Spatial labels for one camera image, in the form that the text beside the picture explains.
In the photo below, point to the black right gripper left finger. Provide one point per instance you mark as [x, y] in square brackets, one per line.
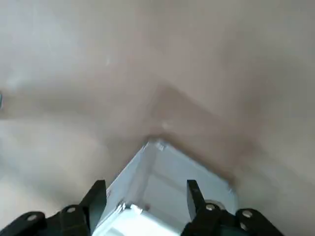
[73, 218]

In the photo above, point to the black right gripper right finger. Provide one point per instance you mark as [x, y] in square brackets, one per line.
[204, 216]

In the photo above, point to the aluminium first-aid case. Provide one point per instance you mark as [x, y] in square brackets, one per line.
[162, 177]

